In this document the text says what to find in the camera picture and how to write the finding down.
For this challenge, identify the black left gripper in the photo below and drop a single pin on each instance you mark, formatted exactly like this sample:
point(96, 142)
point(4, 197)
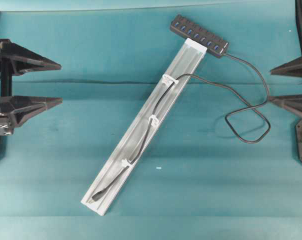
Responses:
point(16, 60)

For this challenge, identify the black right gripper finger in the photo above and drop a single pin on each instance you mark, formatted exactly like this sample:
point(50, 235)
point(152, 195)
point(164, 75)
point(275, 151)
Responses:
point(292, 68)
point(291, 103)

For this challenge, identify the silver aluminium rail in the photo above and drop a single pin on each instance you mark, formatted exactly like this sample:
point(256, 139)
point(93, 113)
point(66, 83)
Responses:
point(134, 142)

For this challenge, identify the teal table cloth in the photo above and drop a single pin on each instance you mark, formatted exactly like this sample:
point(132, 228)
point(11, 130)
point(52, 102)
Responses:
point(196, 180)

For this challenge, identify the black USB hub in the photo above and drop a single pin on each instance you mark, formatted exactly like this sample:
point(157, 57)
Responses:
point(186, 28)

